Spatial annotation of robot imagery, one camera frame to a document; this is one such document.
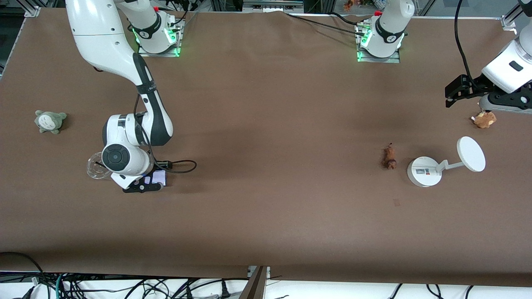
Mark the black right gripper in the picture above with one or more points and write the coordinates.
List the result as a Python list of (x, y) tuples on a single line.
[(156, 167)]

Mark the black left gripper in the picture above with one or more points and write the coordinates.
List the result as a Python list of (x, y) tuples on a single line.
[(475, 84)]

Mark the lilac phone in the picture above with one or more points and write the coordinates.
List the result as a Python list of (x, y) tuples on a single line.
[(160, 177)]

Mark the brown lion statue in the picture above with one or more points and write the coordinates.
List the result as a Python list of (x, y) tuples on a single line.
[(390, 155)]

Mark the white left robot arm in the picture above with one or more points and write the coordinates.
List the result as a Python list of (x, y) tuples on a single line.
[(392, 16)]

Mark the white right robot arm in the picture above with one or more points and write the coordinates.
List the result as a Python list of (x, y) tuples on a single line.
[(99, 37)]

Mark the brown plush toy with tag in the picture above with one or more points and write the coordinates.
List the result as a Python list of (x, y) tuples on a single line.
[(484, 119)]

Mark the clear plastic cup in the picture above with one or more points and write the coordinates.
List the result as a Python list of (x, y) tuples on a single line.
[(94, 169)]

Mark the aluminium corner profile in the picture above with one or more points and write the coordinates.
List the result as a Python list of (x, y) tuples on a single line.
[(510, 20), (32, 10)]

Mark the white desk lamp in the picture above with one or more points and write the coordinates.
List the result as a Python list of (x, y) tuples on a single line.
[(424, 172)]

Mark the brown table cover sheet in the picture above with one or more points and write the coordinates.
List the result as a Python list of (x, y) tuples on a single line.
[(266, 216)]

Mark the grey totoro plush toy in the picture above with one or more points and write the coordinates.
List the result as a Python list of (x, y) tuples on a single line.
[(50, 121)]

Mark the small orange toy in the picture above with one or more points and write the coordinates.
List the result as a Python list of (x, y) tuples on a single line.
[(348, 6)]

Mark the black power plug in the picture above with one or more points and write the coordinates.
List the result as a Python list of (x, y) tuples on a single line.
[(225, 290)]

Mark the brown wooden beam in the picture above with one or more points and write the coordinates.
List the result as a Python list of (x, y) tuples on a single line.
[(255, 287)]

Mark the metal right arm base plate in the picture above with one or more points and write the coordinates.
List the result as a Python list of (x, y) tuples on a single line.
[(143, 54)]

